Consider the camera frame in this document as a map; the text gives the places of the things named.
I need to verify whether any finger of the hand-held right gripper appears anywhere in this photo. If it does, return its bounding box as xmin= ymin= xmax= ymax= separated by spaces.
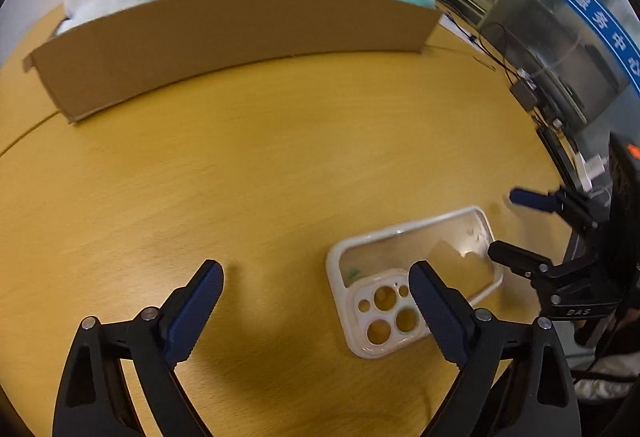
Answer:
xmin=487 ymin=239 xmax=608 ymax=304
xmin=509 ymin=186 xmax=602 ymax=231

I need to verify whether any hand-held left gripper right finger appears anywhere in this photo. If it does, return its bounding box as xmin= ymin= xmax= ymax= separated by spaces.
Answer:
xmin=408 ymin=260 xmax=583 ymax=437

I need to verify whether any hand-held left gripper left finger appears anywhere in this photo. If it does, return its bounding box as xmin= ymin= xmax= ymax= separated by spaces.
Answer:
xmin=52 ymin=259 xmax=225 ymax=437

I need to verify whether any clear white phone case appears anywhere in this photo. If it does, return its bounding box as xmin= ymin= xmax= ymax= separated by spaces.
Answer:
xmin=326 ymin=206 xmax=504 ymax=360

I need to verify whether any cardboard box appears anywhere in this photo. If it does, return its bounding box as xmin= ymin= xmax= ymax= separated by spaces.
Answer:
xmin=22 ymin=0 xmax=442 ymax=125

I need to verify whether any white charger plug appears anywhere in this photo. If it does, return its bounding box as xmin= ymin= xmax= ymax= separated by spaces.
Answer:
xmin=575 ymin=154 xmax=609 ymax=192

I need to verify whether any black power adapter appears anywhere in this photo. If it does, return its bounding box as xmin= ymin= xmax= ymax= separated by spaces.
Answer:
xmin=510 ymin=81 xmax=539 ymax=111

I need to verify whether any white paper sheet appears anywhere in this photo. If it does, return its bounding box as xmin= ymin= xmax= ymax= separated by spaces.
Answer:
xmin=439 ymin=11 xmax=482 ymax=44

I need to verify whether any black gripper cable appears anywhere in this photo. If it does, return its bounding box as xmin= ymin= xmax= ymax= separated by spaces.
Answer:
xmin=570 ymin=317 xmax=640 ymax=385

